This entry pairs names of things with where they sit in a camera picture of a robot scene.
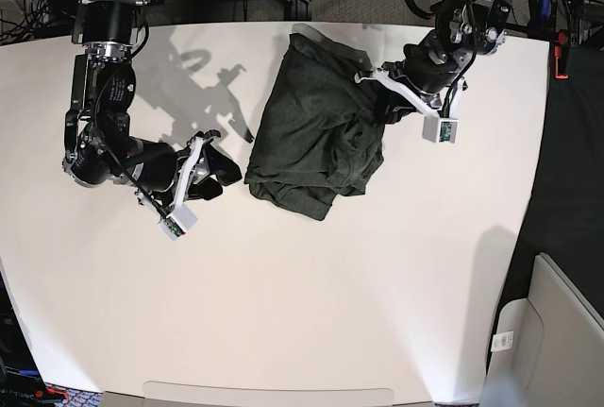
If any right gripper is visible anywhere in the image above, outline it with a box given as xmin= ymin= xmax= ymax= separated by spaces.
xmin=126 ymin=130 xmax=243 ymax=201

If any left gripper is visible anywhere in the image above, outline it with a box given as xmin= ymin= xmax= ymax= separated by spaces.
xmin=374 ymin=33 xmax=472 ymax=125

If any green long-sleeve shirt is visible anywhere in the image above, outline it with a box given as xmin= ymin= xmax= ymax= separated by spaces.
xmin=244 ymin=33 xmax=386 ymax=221

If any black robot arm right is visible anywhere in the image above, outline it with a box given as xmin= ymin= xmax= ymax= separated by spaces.
xmin=63 ymin=0 xmax=242 ymax=208

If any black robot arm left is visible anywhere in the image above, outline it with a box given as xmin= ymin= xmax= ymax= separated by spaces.
xmin=382 ymin=0 xmax=512 ymax=118

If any orange black clamp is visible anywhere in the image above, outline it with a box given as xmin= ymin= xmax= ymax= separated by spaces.
xmin=554 ymin=29 xmax=571 ymax=79

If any beige plastic bin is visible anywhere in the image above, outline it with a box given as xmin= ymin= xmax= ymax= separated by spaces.
xmin=479 ymin=253 xmax=603 ymax=407

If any orange black box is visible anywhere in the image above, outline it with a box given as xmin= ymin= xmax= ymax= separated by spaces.
xmin=1 ymin=280 xmax=69 ymax=406

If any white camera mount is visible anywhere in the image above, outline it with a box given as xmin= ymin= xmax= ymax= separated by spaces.
xmin=354 ymin=68 xmax=466 ymax=144
xmin=133 ymin=135 xmax=202 ymax=241

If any blue handled tool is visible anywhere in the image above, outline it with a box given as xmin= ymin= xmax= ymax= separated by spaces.
xmin=538 ymin=0 xmax=551 ymax=25

